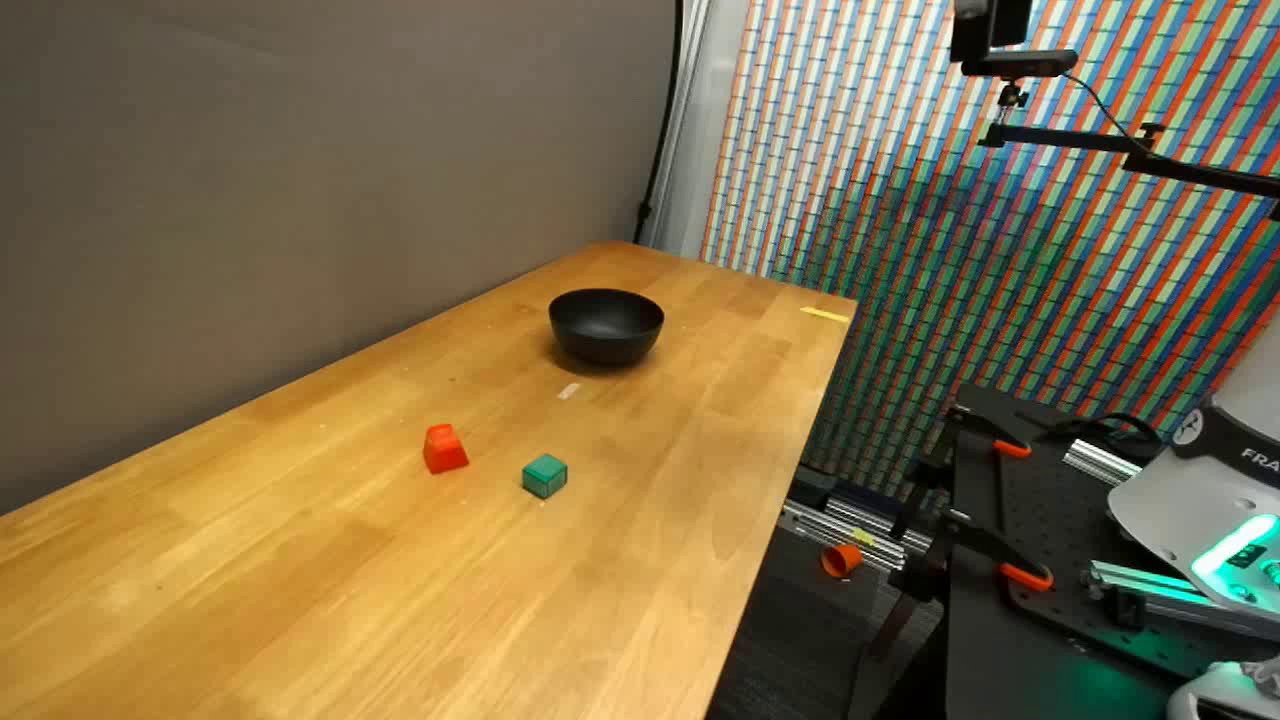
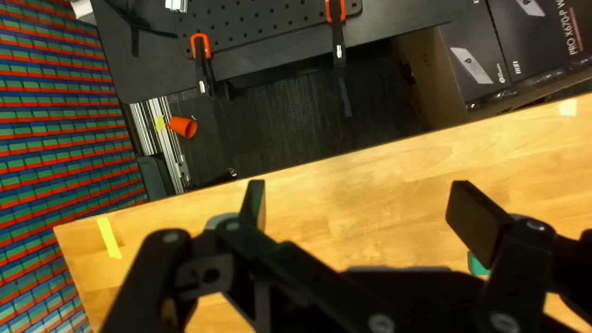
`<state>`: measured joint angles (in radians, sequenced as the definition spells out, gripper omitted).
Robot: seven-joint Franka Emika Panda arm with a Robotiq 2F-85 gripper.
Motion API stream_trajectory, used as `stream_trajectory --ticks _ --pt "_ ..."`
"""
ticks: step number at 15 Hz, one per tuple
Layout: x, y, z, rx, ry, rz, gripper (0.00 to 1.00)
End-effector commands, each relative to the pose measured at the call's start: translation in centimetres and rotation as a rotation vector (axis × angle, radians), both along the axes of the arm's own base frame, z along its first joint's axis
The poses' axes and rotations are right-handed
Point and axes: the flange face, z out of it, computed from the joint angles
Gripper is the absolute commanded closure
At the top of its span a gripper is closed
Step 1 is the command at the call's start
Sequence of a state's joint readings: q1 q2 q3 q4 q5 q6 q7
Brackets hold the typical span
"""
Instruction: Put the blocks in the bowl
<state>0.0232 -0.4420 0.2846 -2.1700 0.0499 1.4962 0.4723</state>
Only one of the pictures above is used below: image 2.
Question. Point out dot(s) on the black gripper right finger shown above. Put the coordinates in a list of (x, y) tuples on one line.
[(478, 221)]

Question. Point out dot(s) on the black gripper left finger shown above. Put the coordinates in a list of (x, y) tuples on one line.
[(252, 208)]

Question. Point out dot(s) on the yellow tape strip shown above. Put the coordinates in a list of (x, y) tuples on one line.
[(108, 238)]

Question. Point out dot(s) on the yellow tape mark far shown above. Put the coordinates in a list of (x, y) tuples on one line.
[(569, 108)]

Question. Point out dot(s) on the black cardboard box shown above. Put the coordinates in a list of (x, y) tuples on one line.
[(496, 45)]

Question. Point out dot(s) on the orange black clamp left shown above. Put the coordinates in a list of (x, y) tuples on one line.
[(202, 55)]

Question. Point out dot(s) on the orange black clamp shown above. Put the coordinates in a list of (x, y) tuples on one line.
[(335, 18), (202, 55)]

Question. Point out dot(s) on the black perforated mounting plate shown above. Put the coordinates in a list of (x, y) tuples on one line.
[(147, 42)]

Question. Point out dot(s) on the orange black clamp right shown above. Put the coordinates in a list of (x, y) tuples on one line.
[(335, 18)]

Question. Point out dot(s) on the orange cap on rail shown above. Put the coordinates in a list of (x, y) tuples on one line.
[(184, 127)]

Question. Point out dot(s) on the aluminium extrusion rail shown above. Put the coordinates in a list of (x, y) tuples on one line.
[(156, 138)]

